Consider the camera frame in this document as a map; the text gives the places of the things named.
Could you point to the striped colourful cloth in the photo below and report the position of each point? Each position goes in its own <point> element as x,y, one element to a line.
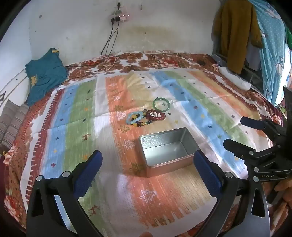
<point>127,95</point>

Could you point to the wall power strip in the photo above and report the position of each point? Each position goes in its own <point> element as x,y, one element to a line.
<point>119,17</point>

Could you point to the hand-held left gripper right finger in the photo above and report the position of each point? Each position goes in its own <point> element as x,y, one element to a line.
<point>207,173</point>

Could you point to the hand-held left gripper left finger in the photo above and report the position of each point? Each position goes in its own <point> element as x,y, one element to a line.
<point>87,173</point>

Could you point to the silver metal tin box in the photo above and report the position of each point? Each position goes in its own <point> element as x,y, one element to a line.
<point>167,151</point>

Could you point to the grey hanging garment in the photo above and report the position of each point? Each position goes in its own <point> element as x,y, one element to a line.
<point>253,57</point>

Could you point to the wall plug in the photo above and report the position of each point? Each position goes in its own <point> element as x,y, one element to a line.
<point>118,4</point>

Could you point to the white power strip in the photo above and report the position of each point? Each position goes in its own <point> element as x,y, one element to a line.
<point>235,78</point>

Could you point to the grey striped pillow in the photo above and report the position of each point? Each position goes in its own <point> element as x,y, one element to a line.
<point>11,123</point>

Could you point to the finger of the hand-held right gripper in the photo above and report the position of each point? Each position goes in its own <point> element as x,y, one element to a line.
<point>235,147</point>
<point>252,123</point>

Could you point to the person's left hand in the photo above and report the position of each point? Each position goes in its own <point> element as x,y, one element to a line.
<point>144,234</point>

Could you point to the person's right hand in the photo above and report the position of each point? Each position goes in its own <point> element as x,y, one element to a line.
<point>285,188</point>

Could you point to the green jade bangle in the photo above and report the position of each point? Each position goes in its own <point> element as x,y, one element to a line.
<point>161,104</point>

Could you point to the blue dotted hanging cloth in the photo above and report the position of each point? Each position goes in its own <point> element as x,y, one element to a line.
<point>271,45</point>

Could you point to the floral bed sheet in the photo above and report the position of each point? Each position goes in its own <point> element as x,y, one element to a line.
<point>18,164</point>

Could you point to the brown hanging garment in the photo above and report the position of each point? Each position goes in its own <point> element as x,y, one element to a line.
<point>235,34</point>

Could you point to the teal shirt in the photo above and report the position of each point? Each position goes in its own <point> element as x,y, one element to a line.
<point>45,75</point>

